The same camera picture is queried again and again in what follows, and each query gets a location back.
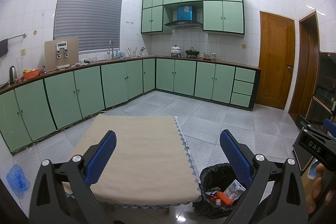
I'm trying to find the light blue cloth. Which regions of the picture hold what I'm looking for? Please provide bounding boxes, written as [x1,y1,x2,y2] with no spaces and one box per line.
[307,160,319,179]

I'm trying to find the black trash bin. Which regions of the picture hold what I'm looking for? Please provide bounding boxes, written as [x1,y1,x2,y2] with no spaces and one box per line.
[192,162,254,220]

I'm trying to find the black range hood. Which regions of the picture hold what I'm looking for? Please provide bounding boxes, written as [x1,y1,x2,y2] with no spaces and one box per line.
[164,5,203,30]

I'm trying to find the green base cabinets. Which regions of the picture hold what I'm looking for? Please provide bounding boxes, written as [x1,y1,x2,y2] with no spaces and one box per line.
[0,55,261,153]

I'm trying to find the dark glass-door cabinet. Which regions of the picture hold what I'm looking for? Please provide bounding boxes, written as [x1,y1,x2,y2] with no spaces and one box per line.
[306,50,336,130]

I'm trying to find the black wok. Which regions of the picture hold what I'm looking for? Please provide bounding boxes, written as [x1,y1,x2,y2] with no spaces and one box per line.
[185,47,200,58]

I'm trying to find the blue plastic bag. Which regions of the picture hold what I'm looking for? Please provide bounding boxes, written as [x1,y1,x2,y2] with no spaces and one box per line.
[6,164,31,193]

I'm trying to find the green wall cabinets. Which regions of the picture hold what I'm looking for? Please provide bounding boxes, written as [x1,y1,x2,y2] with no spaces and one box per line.
[141,0,245,36]

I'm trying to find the metal towel rail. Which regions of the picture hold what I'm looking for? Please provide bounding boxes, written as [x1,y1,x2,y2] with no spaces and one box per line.
[0,33,27,42]

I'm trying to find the orange plastic basket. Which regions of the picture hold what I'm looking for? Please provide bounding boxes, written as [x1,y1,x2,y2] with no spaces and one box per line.
[22,68,41,80]

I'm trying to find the dark cloth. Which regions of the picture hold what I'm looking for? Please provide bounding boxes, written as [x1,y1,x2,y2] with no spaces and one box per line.
[0,39,9,58]

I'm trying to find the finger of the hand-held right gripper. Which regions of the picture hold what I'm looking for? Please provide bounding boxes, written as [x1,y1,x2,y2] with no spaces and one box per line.
[296,114,310,132]
[323,118,336,138]

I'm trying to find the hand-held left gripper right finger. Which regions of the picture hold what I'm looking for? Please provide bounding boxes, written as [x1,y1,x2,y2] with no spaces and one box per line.
[220,130,308,224]

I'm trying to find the person's right hand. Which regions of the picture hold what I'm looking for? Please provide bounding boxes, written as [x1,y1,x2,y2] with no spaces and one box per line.
[307,163,336,215]

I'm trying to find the black box appliance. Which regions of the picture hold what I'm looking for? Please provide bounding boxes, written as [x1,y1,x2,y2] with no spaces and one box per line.
[292,135,315,179]

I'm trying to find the brown wooden door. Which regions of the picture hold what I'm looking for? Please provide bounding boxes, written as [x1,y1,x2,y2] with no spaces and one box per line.
[255,10,296,111]

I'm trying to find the steel electric kettle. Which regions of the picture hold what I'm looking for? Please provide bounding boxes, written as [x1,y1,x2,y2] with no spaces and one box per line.
[9,65,18,84]

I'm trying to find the brown cardboard box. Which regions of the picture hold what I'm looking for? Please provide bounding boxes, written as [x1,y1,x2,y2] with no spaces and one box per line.
[44,37,79,72]

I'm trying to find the orange mesh bag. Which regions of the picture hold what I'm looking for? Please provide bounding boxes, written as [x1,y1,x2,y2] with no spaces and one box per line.
[215,191,235,206]

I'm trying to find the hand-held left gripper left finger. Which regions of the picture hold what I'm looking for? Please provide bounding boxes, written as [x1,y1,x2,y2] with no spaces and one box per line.
[28,130,117,224]

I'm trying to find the pale green plastic packet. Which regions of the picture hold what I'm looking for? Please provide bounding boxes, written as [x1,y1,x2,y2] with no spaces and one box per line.
[223,179,247,200]

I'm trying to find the grey window blind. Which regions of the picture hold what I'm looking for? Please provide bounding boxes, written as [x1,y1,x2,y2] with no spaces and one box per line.
[53,0,123,54]

